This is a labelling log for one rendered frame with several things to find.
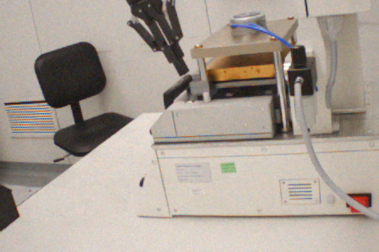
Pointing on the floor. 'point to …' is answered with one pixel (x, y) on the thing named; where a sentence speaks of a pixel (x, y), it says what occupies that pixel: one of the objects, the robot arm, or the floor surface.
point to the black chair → (88, 57)
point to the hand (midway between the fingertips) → (177, 60)
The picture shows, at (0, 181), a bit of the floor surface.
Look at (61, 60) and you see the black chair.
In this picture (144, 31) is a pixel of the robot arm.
